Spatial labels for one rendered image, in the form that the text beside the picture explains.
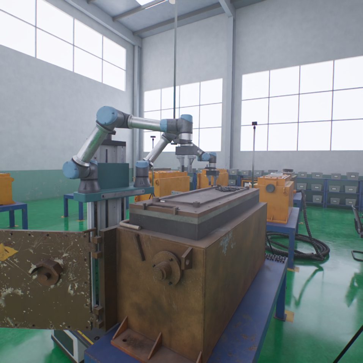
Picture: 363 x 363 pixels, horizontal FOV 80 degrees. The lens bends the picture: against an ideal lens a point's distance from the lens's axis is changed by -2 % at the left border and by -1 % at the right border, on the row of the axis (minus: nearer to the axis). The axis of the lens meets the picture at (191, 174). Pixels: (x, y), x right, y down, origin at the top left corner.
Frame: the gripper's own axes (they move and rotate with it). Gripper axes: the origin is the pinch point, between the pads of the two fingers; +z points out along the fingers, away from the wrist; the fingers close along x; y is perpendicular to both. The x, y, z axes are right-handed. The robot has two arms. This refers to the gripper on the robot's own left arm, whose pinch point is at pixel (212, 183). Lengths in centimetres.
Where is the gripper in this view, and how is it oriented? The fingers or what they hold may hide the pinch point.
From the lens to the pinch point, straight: 223.4
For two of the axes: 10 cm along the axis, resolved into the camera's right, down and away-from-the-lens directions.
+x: -7.1, -0.5, 7.0
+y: 7.0, -0.3, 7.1
